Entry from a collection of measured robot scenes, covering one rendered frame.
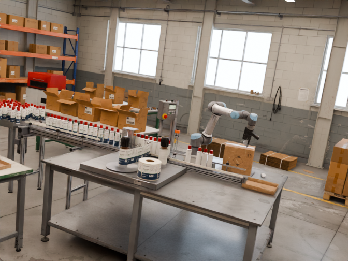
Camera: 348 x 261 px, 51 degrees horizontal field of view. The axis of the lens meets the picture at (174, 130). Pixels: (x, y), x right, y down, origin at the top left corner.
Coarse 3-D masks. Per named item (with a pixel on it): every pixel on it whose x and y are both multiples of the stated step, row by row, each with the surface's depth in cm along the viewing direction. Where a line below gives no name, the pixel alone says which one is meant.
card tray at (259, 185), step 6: (252, 180) 362; (258, 180) 360; (246, 186) 339; (252, 186) 337; (258, 186) 348; (264, 186) 350; (270, 186) 353; (276, 186) 353; (264, 192) 333; (270, 192) 331
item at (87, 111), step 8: (80, 96) 597; (88, 96) 614; (80, 104) 594; (88, 104) 581; (96, 104) 612; (80, 112) 596; (88, 112) 588; (96, 112) 584; (88, 120) 589; (96, 120) 591
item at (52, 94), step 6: (48, 90) 649; (54, 90) 660; (66, 90) 665; (48, 96) 643; (54, 96) 633; (60, 96) 629; (66, 96) 640; (48, 102) 645; (54, 102) 637; (48, 108) 646; (54, 108) 638; (60, 108) 634
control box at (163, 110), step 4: (160, 100) 385; (160, 104) 383; (164, 104) 378; (168, 104) 381; (176, 104) 386; (160, 108) 383; (164, 108) 379; (168, 108) 382; (160, 112) 383; (164, 112) 381; (160, 116) 383; (168, 116) 384; (172, 116) 387
